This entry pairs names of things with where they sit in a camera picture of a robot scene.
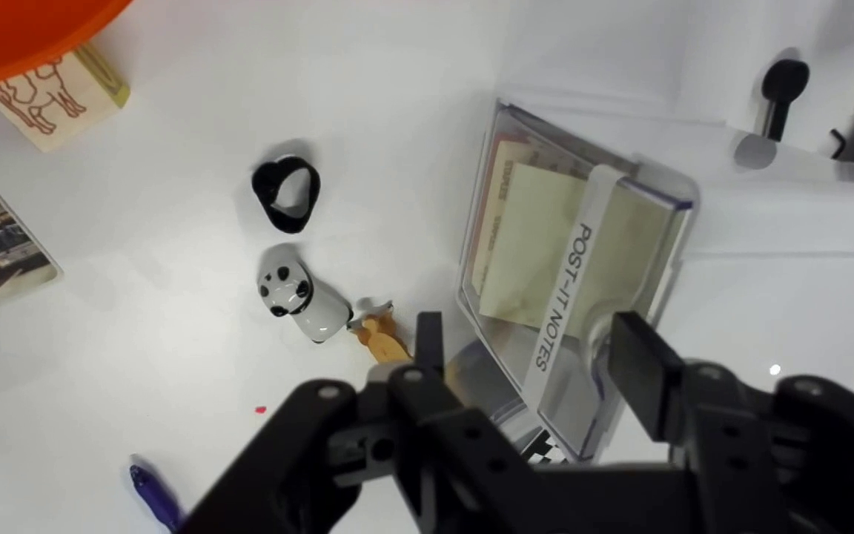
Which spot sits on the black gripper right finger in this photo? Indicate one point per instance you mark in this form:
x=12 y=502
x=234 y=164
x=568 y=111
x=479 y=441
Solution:
x=764 y=446

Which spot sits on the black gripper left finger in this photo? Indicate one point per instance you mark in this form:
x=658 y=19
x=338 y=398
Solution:
x=347 y=456

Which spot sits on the clear post-it notes container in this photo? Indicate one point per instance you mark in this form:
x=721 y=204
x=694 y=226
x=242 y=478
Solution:
x=546 y=247

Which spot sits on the small tan wooden figure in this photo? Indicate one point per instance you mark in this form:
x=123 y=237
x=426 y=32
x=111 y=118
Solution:
x=384 y=338

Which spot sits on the panda figurine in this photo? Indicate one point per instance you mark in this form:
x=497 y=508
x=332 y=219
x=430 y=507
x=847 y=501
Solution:
x=294 y=293

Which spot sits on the blue pen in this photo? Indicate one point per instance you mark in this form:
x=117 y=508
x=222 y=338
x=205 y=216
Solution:
x=156 y=493

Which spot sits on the black heart-shaped piece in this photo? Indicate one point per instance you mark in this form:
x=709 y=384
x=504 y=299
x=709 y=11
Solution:
x=270 y=188

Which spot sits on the black knob stand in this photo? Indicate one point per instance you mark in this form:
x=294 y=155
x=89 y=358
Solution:
x=784 y=84

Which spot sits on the wooden animal stamp block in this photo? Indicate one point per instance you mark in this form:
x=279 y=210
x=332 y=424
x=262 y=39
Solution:
x=58 y=99

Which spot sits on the orange plastic bowl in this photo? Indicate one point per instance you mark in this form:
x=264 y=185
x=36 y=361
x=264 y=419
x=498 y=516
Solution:
x=22 y=35

